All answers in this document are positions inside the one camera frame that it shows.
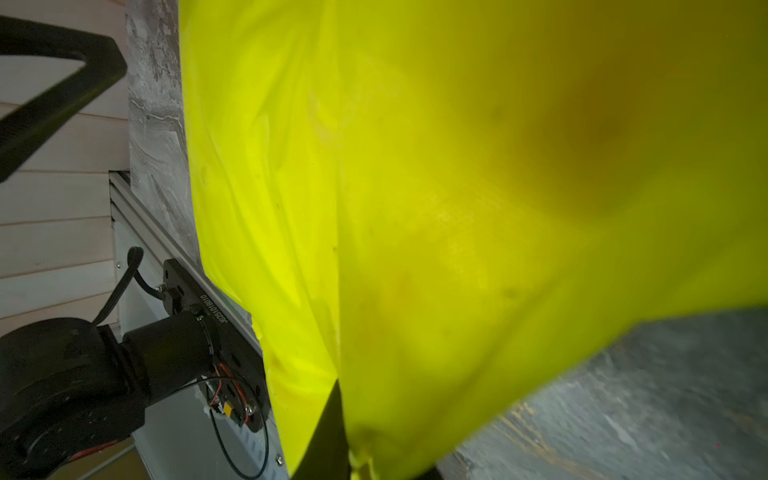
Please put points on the neon yellow raincoat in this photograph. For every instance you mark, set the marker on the neon yellow raincoat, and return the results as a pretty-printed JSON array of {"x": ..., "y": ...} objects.
[{"x": 435, "y": 207}]

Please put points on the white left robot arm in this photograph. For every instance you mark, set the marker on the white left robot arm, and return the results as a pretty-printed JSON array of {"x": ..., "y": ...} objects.
[{"x": 69, "y": 386}]

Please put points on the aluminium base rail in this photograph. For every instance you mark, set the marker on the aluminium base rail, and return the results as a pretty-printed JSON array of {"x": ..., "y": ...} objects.
[{"x": 214, "y": 431}]

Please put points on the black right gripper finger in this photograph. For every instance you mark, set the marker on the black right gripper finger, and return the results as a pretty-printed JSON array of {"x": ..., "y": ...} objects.
[{"x": 327, "y": 455}]

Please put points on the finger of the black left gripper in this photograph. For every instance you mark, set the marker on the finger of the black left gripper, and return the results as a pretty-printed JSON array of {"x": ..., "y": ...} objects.
[{"x": 28, "y": 127}]

